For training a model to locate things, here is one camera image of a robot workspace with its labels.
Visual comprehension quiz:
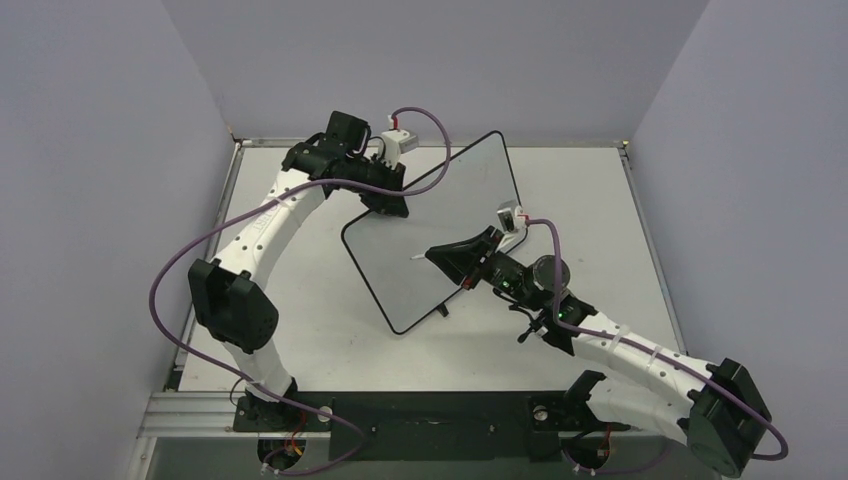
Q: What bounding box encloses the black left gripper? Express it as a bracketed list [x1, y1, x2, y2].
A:
[344, 154, 408, 217]

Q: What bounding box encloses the black framed whiteboard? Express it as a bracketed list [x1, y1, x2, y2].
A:
[341, 131, 520, 335]

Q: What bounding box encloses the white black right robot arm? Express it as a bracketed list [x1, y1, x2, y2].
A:
[422, 227, 772, 478]

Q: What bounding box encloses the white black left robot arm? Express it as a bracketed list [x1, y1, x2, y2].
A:
[188, 111, 419, 430]

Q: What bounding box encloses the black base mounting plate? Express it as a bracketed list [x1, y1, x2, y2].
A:
[232, 391, 608, 462]

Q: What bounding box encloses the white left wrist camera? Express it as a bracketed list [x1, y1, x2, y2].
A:
[378, 115, 419, 168]

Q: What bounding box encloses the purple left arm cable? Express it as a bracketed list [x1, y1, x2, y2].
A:
[148, 106, 453, 477]

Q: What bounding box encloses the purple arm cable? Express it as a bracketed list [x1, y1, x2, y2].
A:
[148, 106, 453, 477]
[523, 217, 790, 477]

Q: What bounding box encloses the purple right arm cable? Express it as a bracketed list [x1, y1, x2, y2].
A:
[523, 217, 790, 477]

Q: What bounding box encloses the aluminium front frame rail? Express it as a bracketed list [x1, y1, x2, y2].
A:
[137, 392, 291, 439]

